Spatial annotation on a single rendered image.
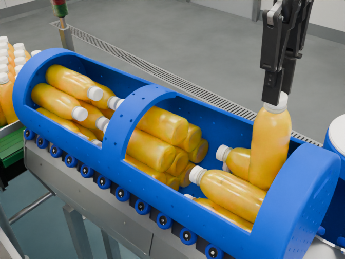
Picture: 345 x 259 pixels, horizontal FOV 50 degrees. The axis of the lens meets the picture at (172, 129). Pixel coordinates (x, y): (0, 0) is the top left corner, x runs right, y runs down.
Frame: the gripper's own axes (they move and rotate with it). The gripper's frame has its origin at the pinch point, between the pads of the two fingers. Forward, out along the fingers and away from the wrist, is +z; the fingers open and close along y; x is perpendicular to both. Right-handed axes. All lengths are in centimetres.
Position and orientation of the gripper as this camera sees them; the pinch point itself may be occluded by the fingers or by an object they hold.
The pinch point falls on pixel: (278, 80)
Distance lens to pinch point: 67.2
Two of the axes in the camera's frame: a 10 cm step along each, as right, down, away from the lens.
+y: 6.4, -4.8, 6.0
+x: -7.6, -3.7, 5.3
